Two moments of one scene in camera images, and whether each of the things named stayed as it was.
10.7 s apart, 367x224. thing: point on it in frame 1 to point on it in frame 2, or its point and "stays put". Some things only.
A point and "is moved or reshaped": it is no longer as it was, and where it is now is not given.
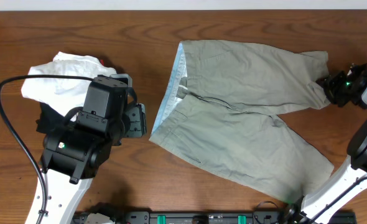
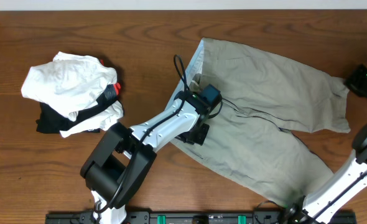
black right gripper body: x=340 y=89 to x=366 y=82
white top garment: x=65 y=95 stays put
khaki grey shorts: x=218 y=111 is moved or reshaped
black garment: x=50 y=119 stays put
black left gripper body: x=137 y=121 to x=198 y=134
